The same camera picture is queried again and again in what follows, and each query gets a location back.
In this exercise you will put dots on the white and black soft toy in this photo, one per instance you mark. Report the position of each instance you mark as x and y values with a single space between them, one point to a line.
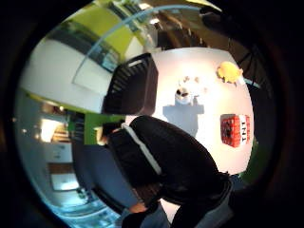
183 94

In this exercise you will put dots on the the person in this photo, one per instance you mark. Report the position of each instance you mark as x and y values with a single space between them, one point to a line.
177 158

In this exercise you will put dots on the yellow soft toy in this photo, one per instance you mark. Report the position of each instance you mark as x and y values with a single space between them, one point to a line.
229 71

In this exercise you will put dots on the red block soft toy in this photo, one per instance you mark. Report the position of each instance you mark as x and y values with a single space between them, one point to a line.
235 129

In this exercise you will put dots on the black tripod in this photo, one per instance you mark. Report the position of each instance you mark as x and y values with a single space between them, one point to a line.
248 65

